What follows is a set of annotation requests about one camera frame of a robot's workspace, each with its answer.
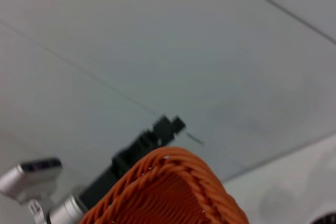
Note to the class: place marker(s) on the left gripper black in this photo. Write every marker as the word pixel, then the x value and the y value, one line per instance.
pixel 131 155

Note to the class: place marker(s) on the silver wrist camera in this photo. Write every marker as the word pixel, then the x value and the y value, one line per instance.
pixel 31 178

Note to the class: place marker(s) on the orange woven basket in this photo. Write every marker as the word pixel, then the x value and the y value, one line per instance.
pixel 168 190

